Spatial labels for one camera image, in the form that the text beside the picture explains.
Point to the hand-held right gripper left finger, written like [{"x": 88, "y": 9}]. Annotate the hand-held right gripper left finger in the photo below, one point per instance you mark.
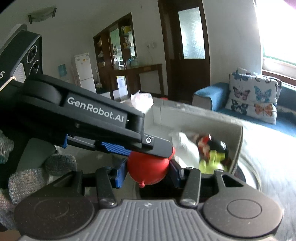
[{"x": 120, "y": 174}]

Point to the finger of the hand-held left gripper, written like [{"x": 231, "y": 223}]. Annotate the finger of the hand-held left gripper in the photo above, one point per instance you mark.
[{"x": 159, "y": 147}]

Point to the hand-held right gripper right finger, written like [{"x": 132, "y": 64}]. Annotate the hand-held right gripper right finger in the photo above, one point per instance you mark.
[{"x": 175, "y": 173}]

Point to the red rubber ball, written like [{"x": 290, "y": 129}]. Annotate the red rubber ball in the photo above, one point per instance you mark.
[{"x": 148, "y": 170}]

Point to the white storage box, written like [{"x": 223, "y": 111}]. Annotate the white storage box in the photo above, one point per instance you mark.
[{"x": 208, "y": 120}]

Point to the glass desktop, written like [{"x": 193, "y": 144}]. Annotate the glass desktop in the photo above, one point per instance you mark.
[{"x": 272, "y": 166}]

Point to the person's left hand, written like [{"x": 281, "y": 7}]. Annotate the person's left hand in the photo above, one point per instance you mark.
[{"x": 25, "y": 183}]

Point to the yellow green toy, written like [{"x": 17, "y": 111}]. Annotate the yellow green toy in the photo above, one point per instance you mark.
[{"x": 211, "y": 163}]

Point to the white refrigerator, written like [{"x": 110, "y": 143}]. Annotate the white refrigerator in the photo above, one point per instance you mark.
[{"x": 84, "y": 71}]

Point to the white crumpled plastic bag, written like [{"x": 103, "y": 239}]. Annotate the white crumpled plastic bag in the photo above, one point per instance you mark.
[{"x": 141, "y": 102}]

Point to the black red toy figure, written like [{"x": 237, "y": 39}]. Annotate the black red toy figure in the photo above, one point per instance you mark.
[{"x": 216, "y": 146}]

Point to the dark wooden cabinet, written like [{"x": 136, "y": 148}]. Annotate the dark wooden cabinet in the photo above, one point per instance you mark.
[{"x": 105, "y": 53}]

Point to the blue sofa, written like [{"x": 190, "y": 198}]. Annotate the blue sofa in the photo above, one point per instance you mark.
[{"x": 208, "y": 95}]

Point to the wooden console table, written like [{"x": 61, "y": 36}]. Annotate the wooden console table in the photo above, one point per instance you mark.
[{"x": 138, "y": 69}]

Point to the dark wooden door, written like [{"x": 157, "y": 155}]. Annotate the dark wooden door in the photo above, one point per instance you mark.
[{"x": 175, "y": 69}]

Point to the ceiling lamp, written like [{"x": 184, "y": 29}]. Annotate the ceiling lamp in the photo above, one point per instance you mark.
[{"x": 42, "y": 14}]

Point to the butterfly print pillow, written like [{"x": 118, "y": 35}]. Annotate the butterfly print pillow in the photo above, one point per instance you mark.
[{"x": 252, "y": 97}]

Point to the window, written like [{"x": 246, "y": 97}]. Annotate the window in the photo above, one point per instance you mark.
[{"x": 277, "y": 30}]

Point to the blue wall hanging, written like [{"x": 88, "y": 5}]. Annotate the blue wall hanging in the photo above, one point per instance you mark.
[{"x": 62, "y": 70}]

